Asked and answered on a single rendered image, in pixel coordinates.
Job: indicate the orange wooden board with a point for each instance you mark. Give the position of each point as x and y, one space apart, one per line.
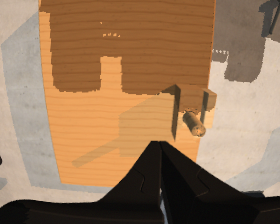
109 71

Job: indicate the wooden dowel pin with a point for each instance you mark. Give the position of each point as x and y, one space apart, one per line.
196 128

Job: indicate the grey shallow tray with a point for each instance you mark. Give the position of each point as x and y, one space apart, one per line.
258 194

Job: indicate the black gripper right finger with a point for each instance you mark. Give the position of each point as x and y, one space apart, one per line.
192 195

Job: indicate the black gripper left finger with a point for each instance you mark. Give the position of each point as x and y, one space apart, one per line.
134 200

